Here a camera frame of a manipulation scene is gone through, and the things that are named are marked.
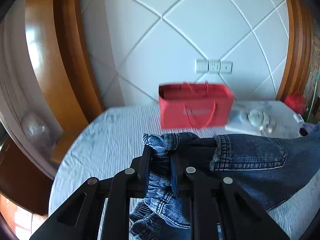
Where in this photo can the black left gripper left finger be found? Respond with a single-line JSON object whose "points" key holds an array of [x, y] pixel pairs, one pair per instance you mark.
{"points": [[138, 184]]}

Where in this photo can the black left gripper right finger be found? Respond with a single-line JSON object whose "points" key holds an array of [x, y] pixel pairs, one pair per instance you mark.
{"points": [[180, 169]]}

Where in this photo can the blue denim jeans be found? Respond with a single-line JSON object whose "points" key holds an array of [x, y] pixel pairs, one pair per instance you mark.
{"points": [[282, 175]]}

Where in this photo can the striped light blue bedsheet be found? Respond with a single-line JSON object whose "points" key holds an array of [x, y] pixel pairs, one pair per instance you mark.
{"points": [[114, 138]]}

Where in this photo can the red paper shopping bag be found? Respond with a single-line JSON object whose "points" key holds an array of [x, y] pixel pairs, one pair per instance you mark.
{"points": [[194, 105]]}

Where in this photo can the grey plush toy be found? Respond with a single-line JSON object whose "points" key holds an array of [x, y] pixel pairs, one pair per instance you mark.
{"points": [[258, 119]]}

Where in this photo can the clear plastic bag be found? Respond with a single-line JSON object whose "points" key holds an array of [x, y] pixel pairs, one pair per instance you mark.
{"points": [[36, 130]]}

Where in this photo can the red plastic handbag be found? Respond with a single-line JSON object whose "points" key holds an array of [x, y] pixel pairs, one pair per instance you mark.
{"points": [[296, 102]]}

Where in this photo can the white wall socket panel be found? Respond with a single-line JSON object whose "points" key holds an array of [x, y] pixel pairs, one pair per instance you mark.
{"points": [[213, 67]]}

